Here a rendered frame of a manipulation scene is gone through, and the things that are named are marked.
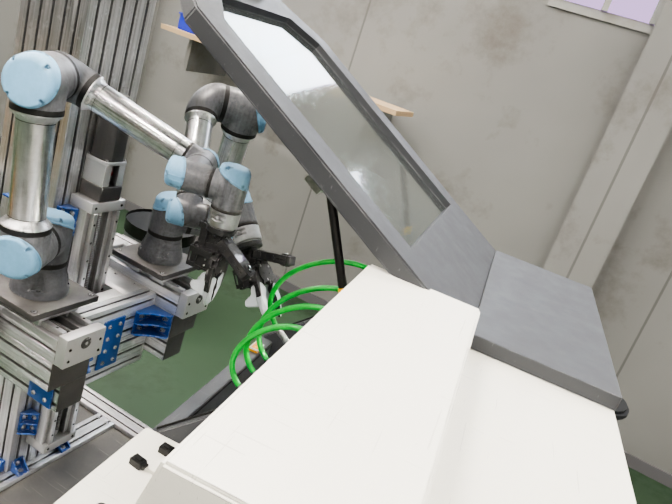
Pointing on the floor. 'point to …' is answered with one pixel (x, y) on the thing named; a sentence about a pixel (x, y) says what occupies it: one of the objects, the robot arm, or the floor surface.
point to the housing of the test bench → (534, 399)
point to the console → (335, 407)
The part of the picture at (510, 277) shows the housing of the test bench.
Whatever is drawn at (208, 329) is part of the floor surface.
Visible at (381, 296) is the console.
